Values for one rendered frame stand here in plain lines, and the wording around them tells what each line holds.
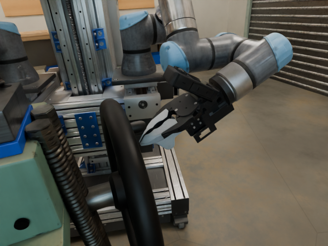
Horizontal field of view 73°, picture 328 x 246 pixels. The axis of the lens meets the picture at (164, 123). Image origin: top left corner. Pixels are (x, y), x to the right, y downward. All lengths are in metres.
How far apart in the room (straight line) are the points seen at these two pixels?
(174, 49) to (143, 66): 0.44
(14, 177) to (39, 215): 0.05
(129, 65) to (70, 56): 0.27
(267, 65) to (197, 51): 0.14
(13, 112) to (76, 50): 0.86
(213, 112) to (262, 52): 0.15
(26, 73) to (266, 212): 1.38
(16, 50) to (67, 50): 0.18
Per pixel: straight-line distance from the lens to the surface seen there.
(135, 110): 0.84
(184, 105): 0.45
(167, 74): 0.41
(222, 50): 0.54
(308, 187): 1.72
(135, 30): 0.90
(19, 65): 1.04
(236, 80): 0.46
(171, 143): 0.47
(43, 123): 0.24
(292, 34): 3.52
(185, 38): 0.51
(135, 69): 0.91
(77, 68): 1.08
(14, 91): 0.26
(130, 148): 0.24
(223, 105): 0.49
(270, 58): 0.50
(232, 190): 1.54
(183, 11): 0.53
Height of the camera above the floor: 1.06
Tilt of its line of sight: 28 degrees down
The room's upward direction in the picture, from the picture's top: 3 degrees counter-clockwise
